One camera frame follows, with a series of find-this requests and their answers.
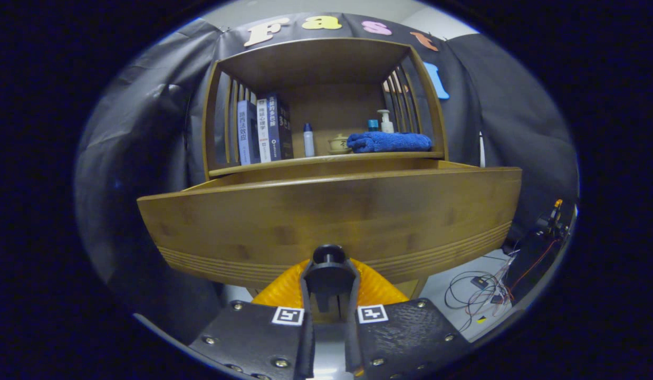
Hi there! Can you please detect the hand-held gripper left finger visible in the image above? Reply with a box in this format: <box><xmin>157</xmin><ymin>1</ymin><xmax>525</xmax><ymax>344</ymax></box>
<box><xmin>188</xmin><ymin>258</ymin><xmax>316</xmax><ymax>380</ymax></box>

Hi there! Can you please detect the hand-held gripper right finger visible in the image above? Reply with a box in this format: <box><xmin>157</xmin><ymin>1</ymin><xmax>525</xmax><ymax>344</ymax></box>
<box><xmin>345</xmin><ymin>258</ymin><xmax>472</xmax><ymax>380</ymax></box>

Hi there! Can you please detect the wooden countertop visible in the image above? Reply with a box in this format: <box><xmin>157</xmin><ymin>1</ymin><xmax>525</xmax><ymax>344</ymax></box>
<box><xmin>208</xmin><ymin>149</ymin><xmax>446</xmax><ymax>177</ymax></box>

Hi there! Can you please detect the wooden cabinet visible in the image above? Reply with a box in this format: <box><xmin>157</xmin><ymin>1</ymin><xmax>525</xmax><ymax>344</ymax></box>
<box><xmin>201</xmin><ymin>37</ymin><xmax>448</xmax><ymax>301</ymax></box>

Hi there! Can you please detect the orange black device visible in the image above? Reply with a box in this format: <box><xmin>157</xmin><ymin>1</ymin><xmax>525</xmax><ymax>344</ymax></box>
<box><xmin>535</xmin><ymin>198</ymin><xmax>570</xmax><ymax>239</ymax></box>

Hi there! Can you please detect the folded blue towel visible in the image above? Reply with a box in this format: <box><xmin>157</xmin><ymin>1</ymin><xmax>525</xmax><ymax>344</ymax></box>
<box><xmin>347</xmin><ymin>131</ymin><xmax>433</xmax><ymax>154</ymax></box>

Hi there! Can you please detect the beige lidded tea bowl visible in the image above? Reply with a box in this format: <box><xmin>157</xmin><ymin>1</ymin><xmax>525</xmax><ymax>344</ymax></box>
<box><xmin>328</xmin><ymin>134</ymin><xmax>352</xmax><ymax>155</ymax></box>

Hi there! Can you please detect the pale blue grey book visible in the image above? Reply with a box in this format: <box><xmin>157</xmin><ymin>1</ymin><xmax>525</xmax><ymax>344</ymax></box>
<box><xmin>237</xmin><ymin>99</ymin><xmax>261</xmax><ymax>165</ymax></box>

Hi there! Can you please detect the white spine book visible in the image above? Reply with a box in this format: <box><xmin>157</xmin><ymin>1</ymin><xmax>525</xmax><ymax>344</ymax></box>
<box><xmin>256</xmin><ymin>98</ymin><xmax>272</xmax><ymax>163</ymax></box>

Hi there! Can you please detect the dark navy book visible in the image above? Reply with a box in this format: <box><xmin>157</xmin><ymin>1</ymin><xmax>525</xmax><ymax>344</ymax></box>
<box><xmin>266</xmin><ymin>94</ymin><xmax>294</xmax><ymax>162</ymax></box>

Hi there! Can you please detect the tangle of floor cables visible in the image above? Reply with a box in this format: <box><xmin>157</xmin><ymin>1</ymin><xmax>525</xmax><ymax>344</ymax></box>
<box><xmin>444</xmin><ymin>251</ymin><xmax>518</xmax><ymax>333</ymax></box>

